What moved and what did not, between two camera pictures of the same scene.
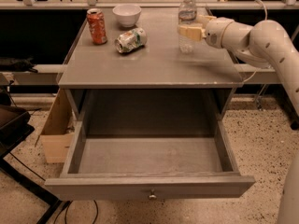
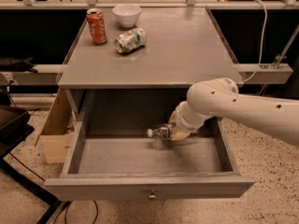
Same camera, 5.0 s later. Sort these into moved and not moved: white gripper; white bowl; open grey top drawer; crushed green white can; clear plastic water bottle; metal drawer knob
Moved: white gripper; clear plastic water bottle
Not moved: crushed green white can; metal drawer knob; open grey top drawer; white bowl
